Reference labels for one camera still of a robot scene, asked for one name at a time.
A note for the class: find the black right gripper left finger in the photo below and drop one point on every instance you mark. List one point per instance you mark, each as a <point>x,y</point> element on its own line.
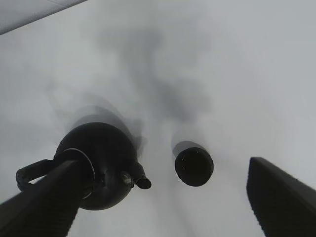
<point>47,208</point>

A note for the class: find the black round teapot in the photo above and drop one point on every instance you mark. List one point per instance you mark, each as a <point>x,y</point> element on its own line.
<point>108,163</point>

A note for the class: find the small black teacup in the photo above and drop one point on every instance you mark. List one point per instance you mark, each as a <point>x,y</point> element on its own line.
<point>194,166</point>

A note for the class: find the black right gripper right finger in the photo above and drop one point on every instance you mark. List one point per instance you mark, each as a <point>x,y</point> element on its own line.
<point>282,205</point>

